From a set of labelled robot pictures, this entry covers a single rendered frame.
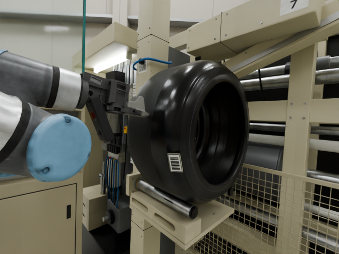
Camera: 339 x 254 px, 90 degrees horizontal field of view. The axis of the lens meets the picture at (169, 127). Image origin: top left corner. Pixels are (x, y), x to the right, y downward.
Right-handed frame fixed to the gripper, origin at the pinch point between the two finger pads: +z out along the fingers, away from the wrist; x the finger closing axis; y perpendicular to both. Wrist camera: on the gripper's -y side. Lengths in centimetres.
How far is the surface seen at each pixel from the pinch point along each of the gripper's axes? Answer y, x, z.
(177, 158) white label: -11.3, -11.2, 5.5
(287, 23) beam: 46, -25, 46
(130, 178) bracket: -28.0, 25.1, 14.8
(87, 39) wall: 181, 373, 81
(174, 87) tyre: 9.7, -6.8, 4.6
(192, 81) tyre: 12.5, -10.2, 8.8
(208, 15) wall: 272, 187, 269
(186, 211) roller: -30.9, -7.3, 18.0
